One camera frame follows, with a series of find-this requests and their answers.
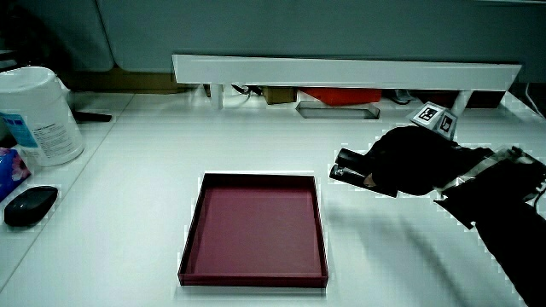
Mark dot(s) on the person's right hand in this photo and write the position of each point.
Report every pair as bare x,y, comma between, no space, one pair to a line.
409,162

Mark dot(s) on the white desk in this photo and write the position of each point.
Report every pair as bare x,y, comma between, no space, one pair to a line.
141,170

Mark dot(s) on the orange box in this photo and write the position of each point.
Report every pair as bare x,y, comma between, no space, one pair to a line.
341,96

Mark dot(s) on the white monitor riser shelf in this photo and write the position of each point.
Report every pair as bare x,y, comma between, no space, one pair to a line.
341,72

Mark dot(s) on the clear rectangular tray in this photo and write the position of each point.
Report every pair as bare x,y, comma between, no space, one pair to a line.
307,111

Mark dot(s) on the small cardboard box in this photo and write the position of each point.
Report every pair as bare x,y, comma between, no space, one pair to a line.
279,94

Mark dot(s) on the maroon shallow tray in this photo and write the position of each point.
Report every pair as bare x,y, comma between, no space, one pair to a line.
256,230

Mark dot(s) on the grey partition panel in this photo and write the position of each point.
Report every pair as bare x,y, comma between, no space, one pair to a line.
298,30

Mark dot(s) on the flat black object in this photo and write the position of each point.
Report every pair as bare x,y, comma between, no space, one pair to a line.
91,117

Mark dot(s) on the grey chair back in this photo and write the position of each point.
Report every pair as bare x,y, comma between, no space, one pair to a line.
64,34

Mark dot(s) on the white wipes canister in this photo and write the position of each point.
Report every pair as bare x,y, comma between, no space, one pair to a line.
38,115

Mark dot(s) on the black computer mouse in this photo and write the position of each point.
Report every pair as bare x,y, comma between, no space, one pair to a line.
30,205

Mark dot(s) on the blue floral tissue pack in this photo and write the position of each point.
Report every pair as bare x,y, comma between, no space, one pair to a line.
9,170

